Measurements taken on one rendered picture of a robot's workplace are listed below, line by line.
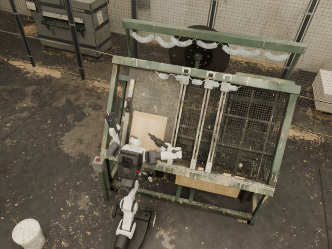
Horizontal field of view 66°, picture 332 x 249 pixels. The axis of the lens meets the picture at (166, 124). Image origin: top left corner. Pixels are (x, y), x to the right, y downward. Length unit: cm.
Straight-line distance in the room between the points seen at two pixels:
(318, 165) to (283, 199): 111
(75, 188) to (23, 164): 104
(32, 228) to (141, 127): 179
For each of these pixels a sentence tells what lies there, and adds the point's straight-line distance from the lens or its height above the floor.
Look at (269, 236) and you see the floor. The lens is 408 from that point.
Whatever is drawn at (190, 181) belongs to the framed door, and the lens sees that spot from 374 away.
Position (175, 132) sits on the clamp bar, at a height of 125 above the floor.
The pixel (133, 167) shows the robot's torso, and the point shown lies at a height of 131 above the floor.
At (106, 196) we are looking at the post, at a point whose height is 16.
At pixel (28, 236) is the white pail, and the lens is 366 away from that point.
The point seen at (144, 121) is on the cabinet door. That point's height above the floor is 126.
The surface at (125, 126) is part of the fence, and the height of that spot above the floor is 119.
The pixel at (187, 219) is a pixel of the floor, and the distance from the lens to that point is 388.
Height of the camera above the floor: 344
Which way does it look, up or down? 43 degrees down
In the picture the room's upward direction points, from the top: 4 degrees clockwise
